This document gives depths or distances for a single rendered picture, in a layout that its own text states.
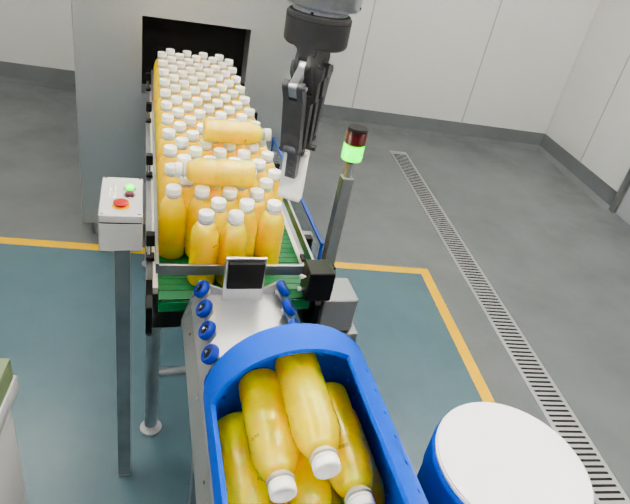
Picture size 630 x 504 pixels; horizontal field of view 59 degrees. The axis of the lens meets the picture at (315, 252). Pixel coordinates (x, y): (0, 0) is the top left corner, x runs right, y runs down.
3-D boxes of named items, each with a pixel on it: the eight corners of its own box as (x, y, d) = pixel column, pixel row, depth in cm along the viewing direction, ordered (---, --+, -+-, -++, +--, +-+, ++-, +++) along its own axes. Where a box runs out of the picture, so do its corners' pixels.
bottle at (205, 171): (254, 185, 149) (183, 181, 144) (250, 189, 156) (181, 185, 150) (255, 158, 149) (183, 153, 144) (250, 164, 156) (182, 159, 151)
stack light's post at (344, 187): (288, 421, 228) (342, 179, 170) (286, 413, 232) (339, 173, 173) (298, 420, 230) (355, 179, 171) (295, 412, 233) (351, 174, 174)
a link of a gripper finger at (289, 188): (308, 152, 71) (306, 154, 71) (300, 200, 75) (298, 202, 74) (286, 145, 72) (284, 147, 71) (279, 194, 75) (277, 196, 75)
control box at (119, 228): (98, 251, 135) (97, 214, 129) (103, 209, 151) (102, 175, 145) (142, 251, 138) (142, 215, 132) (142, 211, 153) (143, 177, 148)
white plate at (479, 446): (615, 470, 101) (612, 474, 101) (481, 379, 115) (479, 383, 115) (558, 576, 82) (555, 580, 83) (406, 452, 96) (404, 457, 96)
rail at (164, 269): (158, 275, 139) (159, 265, 137) (158, 273, 140) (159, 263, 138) (312, 275, 151) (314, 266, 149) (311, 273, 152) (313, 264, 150)
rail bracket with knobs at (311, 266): (297, 306, 147) (303, 274, 141) (291, 289, 153) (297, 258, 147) (332, 305, 150) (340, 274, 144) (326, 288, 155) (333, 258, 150)
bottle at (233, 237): (241, 272, 154) (248, 213, 144) (242, 287, 149) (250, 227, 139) (215, 270, 153) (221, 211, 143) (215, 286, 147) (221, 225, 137)
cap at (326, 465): (309, 468, 78) (312, 480, 76) (310, 451, 76) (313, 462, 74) (336, 463, 79) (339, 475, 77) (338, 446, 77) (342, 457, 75)
